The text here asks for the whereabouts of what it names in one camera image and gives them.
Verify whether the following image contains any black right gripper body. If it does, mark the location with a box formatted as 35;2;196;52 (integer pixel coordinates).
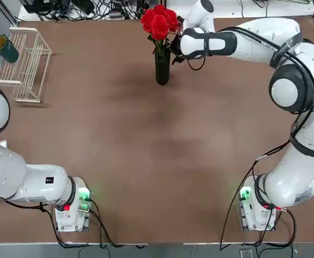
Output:
169;32;184;58

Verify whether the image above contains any red rose bouquet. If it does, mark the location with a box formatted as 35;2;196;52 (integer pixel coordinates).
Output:
140;4;185;65

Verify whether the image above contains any black cylindrical vase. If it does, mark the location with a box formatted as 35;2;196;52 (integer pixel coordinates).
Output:
155;52;171;86

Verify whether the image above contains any white desk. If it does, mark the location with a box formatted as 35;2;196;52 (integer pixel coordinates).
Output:
18;0;314;20

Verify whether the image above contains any small grey desk device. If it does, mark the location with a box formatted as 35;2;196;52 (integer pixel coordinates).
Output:
108;10;125;20

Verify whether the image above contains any teal cup yellow inside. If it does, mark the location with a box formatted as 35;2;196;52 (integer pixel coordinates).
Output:
0;34;20;64

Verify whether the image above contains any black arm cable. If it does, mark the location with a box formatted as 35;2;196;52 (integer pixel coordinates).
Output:
236;26;314;151

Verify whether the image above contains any white wire rack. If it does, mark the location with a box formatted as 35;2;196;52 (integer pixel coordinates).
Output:
0;26;53;103

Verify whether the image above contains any aluminium frame post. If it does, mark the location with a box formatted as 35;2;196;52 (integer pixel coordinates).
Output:
0;0;19;26

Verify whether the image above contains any black base cable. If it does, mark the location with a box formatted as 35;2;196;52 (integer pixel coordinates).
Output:
219;158;297;249
1;198;149;248

